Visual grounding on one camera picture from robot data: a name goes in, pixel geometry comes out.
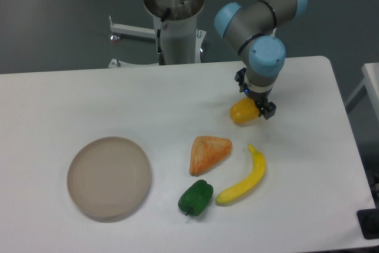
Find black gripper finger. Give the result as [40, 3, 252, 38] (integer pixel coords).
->
[254, 98, 277, 120]
[235, 68, 248, 93]

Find green bell pepper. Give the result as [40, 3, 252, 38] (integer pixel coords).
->
[178, 180, 214, 216]

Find orange triangular bread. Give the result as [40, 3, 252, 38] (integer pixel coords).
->
[189, 136, 233, 176]

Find yellow bell pepper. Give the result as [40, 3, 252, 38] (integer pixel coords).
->
[230, 97, 259, 124]

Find yellow banana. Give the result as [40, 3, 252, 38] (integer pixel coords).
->
[215, 145, 266, 206]

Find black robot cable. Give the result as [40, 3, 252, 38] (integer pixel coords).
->
[155, 7, 171, 66]

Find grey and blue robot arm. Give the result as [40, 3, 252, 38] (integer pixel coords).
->
[143, 0, 307, 119]

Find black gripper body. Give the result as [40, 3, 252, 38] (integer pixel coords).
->
[244, 82, 272, 101]

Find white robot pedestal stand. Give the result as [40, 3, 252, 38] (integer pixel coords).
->
[109, 0, 206, 65]

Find black device at table edge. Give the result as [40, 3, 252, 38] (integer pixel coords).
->
[356, 209, 379, 240]

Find beige round plate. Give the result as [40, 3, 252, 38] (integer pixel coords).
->
[66, 137, 152, 222]

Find white side table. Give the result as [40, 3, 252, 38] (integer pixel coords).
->
[344, 63, 378, 116]

